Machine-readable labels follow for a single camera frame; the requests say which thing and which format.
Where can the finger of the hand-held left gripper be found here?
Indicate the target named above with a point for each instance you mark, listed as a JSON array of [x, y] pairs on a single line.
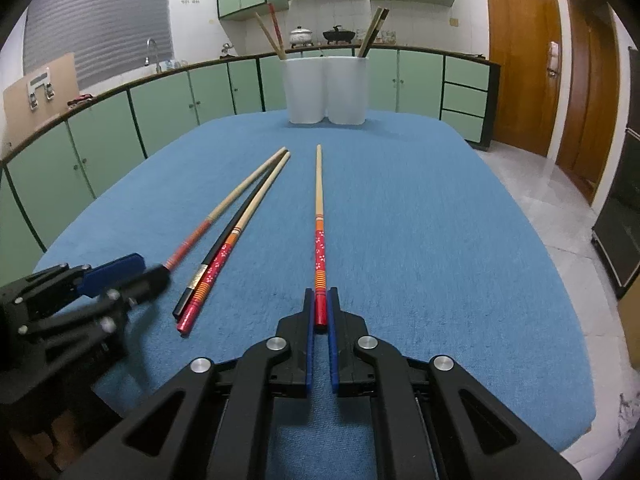
[[150, 280], [112, 270]]

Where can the white cooking pot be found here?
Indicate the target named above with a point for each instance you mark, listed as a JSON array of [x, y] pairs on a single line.
[[301, 37]]

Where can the red striped bamboo chopstick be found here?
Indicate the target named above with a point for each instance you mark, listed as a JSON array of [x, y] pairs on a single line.
[[275, 25], [240, 190]]

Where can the beige water purifier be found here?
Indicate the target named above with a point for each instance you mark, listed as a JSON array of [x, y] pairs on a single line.
[[60, 85]]

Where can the brown wooden stool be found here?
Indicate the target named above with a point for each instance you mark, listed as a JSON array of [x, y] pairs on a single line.
[[30, 450]]

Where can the red cloth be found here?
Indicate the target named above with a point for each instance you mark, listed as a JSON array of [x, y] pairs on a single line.
[[80, 99]]

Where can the chrome kitchen faucet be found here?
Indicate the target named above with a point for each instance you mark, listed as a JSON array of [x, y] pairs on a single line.
[[151, 52]]

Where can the closed wooden door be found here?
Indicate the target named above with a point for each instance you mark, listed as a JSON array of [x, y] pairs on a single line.
[[520, 60]]

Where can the dark wooden countertop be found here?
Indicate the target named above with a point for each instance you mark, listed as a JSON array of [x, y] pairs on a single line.
[[470, 59]]

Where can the black chopstick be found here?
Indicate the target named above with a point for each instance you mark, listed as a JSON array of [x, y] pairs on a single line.
[[220, 245]]

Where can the grey window blind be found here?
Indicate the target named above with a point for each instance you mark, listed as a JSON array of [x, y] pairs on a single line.
[[100, 10]]

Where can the white plastic utensil holder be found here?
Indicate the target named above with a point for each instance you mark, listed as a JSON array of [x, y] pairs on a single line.
[[305, 95]]

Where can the silver kettle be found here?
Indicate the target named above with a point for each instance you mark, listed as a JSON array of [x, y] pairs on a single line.
[[227, 51]]

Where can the glass jar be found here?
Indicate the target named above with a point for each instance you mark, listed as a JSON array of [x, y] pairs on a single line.
[[389, 36]]

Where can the black wok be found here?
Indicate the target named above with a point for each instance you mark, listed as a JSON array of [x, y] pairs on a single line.
[[339, 36]]

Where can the black glass-front cabinet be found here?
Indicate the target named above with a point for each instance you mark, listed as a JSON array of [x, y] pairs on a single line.
[[625, 220]]

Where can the red floral bamboo chopstick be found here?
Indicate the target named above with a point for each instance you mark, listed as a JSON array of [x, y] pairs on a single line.
[[319, 200], [260, 200]]

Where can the green lower kitchen cabinets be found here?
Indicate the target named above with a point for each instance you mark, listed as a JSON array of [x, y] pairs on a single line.
[[165, 105]]

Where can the cardboard box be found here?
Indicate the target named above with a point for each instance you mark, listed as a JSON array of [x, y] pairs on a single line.
[[631, 320]]

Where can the dark brown chopstick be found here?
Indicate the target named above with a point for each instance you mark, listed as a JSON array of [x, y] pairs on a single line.
[[376, 32], [369, 35]]

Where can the blue tablecloth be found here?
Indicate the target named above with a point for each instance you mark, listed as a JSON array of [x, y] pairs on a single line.
[[425, 210]]

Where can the wooden door with frame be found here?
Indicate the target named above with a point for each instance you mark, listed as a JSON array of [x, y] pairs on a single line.
[[585, 110]]

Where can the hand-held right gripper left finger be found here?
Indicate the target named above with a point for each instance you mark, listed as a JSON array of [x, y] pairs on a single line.
[[310, 360]]

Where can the plain wooden chopstick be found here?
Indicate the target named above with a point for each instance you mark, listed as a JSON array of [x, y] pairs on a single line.
[[267, 34]]

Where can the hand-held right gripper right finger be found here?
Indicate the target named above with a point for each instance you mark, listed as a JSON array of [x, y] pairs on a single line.
[[334, 360]]

